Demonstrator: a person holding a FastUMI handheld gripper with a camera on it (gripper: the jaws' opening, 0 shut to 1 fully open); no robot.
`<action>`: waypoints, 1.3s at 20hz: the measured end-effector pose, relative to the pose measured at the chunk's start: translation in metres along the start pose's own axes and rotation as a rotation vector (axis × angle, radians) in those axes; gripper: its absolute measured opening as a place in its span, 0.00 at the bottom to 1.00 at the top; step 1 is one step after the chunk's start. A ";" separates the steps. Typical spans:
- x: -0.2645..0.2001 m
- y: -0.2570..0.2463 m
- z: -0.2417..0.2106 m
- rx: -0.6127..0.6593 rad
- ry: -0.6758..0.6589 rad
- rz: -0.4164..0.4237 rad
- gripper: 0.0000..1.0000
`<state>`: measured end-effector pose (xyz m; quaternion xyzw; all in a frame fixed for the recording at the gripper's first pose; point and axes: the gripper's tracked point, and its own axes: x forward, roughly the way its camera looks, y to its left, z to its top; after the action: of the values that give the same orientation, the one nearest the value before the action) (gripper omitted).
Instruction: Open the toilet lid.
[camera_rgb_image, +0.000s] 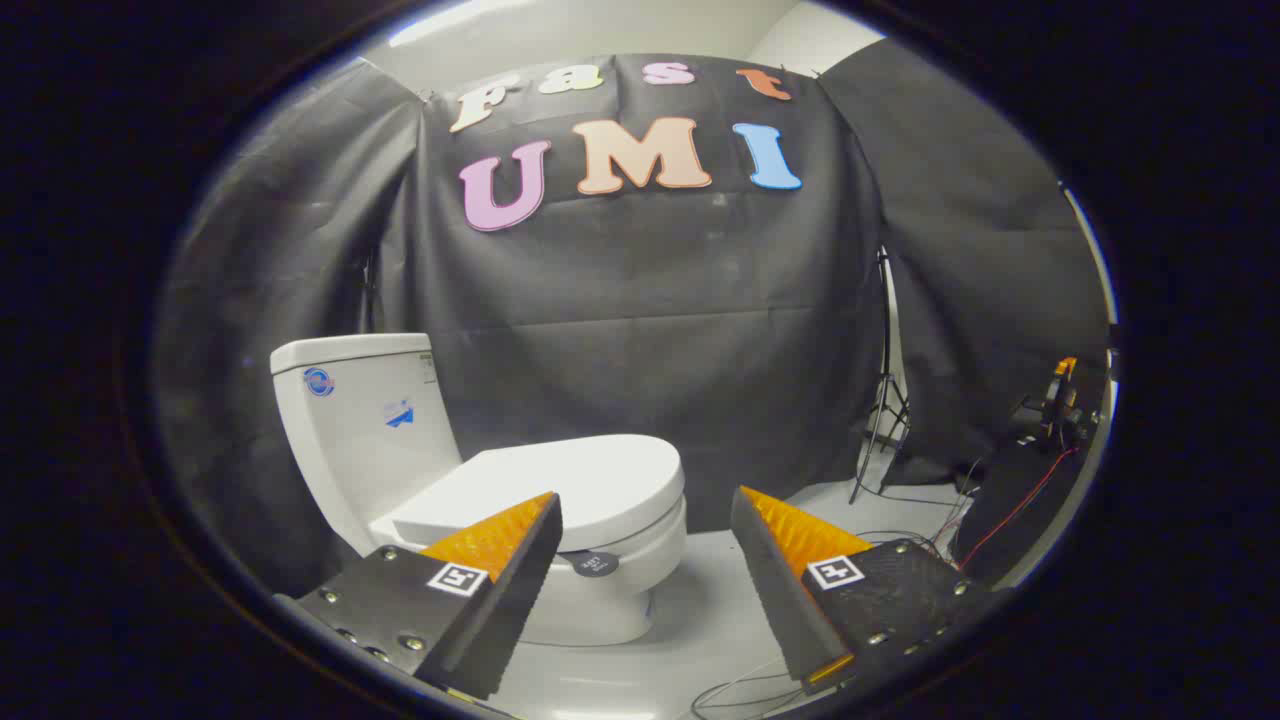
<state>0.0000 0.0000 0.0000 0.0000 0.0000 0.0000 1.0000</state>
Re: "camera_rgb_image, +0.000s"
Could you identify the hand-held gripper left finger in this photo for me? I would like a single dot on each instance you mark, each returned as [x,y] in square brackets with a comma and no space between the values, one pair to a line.
[505,610]

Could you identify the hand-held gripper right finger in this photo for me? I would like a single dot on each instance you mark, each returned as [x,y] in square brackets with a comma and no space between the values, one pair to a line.
[780,600]

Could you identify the white toilet lid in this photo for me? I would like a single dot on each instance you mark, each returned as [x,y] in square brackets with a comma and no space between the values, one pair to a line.
[570,485]

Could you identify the white toilet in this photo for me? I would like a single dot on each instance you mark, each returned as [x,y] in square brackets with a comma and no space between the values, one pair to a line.
[360,430]

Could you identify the white toilet tank cover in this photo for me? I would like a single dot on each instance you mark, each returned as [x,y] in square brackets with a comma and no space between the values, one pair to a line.
[345,350]

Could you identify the black tripod light stand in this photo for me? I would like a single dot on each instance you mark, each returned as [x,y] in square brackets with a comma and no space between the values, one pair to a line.
[884,400]

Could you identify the black equipment with orange part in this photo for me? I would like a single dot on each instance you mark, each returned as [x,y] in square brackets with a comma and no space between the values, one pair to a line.
[1030,480]

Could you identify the black backdrop cloth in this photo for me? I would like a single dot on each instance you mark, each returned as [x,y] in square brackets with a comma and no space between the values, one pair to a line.
[650,330]

